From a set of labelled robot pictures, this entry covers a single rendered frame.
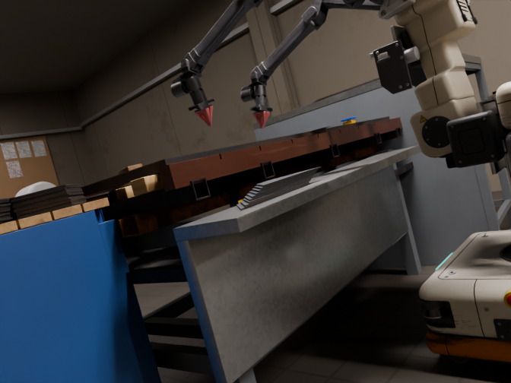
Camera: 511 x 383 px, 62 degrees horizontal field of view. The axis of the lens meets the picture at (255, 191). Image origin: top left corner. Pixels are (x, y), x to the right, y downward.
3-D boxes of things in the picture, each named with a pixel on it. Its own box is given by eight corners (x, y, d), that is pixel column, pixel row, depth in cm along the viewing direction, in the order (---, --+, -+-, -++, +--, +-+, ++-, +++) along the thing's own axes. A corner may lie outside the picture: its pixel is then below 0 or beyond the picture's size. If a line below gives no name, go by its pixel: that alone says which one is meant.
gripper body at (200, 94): (188, 112, 170) (182, 95, 168) (204, 105, 177) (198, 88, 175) (200, 109, 166) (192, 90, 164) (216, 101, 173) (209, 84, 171)
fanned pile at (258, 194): (205, 216, 104) (201, 201, 103) (290, 185, 134) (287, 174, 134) (242, 210, 96) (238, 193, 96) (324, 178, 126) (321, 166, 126)
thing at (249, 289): (216, 384, 98) (176, 241, 97) (401, 230, 199) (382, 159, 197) (228, 387, 96) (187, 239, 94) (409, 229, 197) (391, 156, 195)
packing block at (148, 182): (134, 196, 107) (129, 181, 107) (149, 192, 111) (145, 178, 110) (147, 192, 103) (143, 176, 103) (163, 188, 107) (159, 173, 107)
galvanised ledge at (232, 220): (176, 241, 97) (172, 229, 96) (382, 159, 197) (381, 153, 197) (240, 232, 84) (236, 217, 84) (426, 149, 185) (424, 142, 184)
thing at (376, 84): (253, 130, 284) (252, 124, 284) (299, 122, 330) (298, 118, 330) (458, 60, 202) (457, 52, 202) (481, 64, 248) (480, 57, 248)
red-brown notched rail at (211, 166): (164, 191, 101) (158, 167, 101) (395, 130, 227) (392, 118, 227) (175, 189, 99) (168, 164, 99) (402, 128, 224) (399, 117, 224)
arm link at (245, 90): (255, 70, 200) (265, 74, 207) (236, 76, 206) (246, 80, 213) (258, 94, 199) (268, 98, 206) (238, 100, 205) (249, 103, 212)
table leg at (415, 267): (407, 275, 225) (377, 153, 221) (411, 271, 230) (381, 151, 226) (418, 274, 221) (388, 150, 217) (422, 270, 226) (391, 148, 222)
